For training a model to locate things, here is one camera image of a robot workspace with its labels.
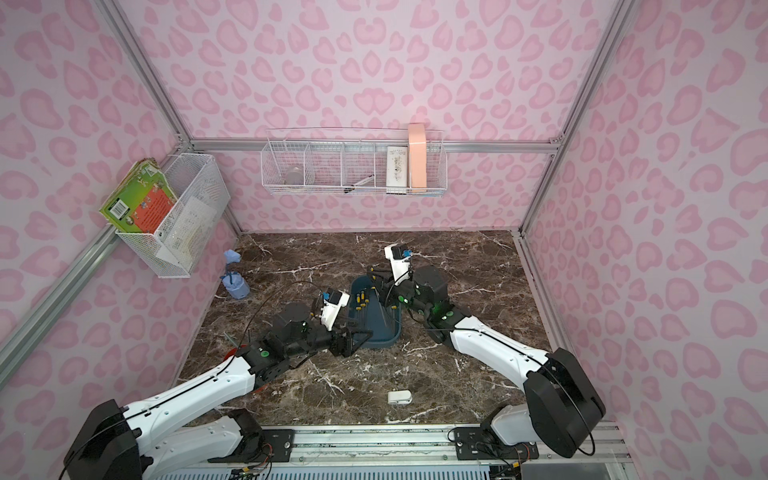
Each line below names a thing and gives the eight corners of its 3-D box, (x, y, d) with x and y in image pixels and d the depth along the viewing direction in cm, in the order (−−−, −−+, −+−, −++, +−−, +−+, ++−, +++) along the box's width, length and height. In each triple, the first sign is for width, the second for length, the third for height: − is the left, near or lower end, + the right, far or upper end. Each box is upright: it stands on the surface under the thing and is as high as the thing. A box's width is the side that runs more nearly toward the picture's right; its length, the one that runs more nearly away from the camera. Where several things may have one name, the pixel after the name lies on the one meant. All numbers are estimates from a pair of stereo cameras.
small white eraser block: (387, 404, 81) (387, 401, 79) (387, 393, 83) (387, 389, 81) (412, 404, 81) (412, 401, 79) (411, 393, 83) (412, 389, 81)
